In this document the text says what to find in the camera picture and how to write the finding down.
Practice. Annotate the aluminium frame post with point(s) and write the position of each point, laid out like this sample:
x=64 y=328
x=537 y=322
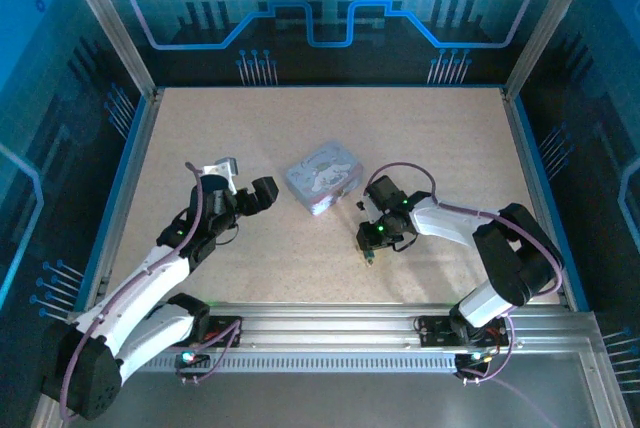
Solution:
x=550 y=18
x=105 y=18

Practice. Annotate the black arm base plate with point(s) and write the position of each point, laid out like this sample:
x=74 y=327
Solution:
x=225 y=330
x=435 y=330

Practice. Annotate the cartoon print tin box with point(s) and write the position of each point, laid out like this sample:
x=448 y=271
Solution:
x=322 y=178

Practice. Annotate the aluminium side rail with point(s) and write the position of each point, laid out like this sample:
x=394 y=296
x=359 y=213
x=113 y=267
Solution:
x=125 y=198
x=540 y=198

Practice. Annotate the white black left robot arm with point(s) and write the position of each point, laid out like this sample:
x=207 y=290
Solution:
x=145 y=273

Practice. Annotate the small lit circuit board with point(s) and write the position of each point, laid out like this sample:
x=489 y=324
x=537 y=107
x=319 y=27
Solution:
x=190 y=357
x=475 y=358

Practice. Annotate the aluminium front mounting rail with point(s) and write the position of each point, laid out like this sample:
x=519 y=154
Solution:
x=325 y=323

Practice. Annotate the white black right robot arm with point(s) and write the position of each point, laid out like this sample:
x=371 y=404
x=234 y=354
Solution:
x=450 y=228

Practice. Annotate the grey metal sheet panel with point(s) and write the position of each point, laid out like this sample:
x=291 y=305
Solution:
x=325 y=403

